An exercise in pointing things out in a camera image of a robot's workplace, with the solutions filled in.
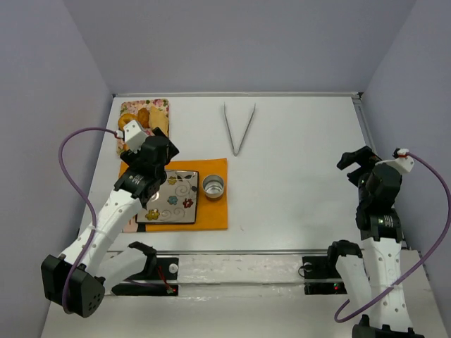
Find triangular pastry bread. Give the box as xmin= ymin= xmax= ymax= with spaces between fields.
xmin=149 ymin=106 xmax=168 ymax=133

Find orange cloth mat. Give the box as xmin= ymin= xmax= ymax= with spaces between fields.
xmin=123 ymin=158 xmax=228 ymax=233

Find square floral plate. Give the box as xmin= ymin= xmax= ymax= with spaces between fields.
xmin=135 ymin=170 xmax=199 ymax=225

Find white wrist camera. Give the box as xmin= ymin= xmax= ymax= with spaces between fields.
xmin=124 ymin=120 xmax=153 ymax=153
xmin=376 ymin=148 xmax=414 ymax=175

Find floral bread tray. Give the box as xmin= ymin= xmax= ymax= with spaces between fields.
xmin=118 ymin=99 xmax=170 ymax=136

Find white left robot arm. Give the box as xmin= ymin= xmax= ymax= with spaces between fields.
xmin=41 ymin=121 xmax=179 ymax=318

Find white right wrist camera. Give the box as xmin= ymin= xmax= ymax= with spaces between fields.
xmin=376 ymin=148 xmax=414 ymax=175

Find round fried bread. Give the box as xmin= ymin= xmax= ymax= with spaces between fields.
xmin=137 ymin=107 xmax=149 ymax=128

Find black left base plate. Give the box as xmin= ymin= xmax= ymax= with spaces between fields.
xmin=111 ymin=256 xmax=179 ymax=296

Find ring doughnut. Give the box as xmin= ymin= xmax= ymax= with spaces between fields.
xmin=118 ymin=113 xmax=137 ymax=131

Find metal tongs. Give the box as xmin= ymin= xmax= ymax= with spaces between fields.
xmin=222 ymin=102 xmax=257 ymax=157

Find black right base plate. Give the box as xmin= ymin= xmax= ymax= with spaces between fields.
xmin=298 ymin=256 xmax=347 ymax=295

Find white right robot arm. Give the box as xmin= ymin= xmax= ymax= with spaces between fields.
xmin=327 ymin=146 xmax=418 ymax=337

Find small metal cup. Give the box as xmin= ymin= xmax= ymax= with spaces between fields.
xmin=202 ymin=175 xmax=225 ymax=201

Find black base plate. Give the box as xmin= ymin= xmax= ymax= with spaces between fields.
xmin=298 ymin=256 xmax=347 ymax=295
xmin=111 ymin=256 xmax=179 ymax=296

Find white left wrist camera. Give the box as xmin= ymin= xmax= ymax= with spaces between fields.
xmin=124 ymin=120 xmax=153 ymax=153

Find aluminium front rail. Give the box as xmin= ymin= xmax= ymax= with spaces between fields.
xmin=105 ymin=248 xmax=422 ymax=256

